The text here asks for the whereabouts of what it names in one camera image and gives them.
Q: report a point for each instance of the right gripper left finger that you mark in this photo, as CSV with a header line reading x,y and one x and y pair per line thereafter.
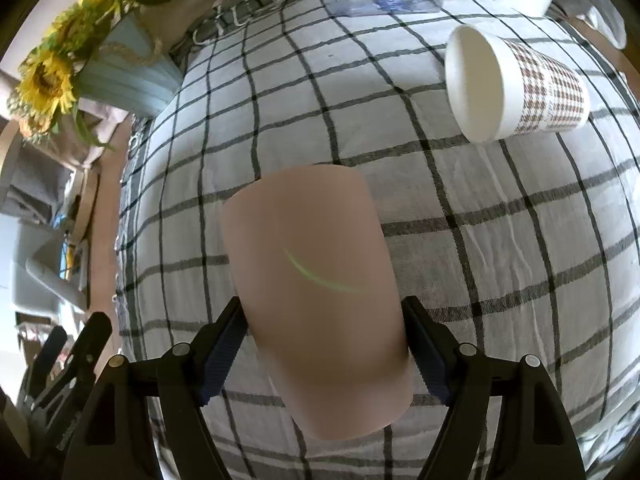
x,y
113,438

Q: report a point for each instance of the plaid paper cup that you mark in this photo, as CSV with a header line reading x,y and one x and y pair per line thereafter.
x,y
499,88

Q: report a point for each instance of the blue ribbed flower pot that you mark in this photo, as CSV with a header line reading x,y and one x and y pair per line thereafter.
x,y
130,71

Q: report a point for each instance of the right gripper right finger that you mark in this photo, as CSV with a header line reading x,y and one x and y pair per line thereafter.
x,y
534,438

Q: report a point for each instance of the black white checked tablecloth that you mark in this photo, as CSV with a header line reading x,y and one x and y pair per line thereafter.
x,y
527,245

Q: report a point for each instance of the yellow sunflower bouquet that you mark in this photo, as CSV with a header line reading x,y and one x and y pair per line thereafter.
x,y
49,85

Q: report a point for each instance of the pink plastic cup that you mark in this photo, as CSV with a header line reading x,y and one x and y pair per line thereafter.
x,y
311,267

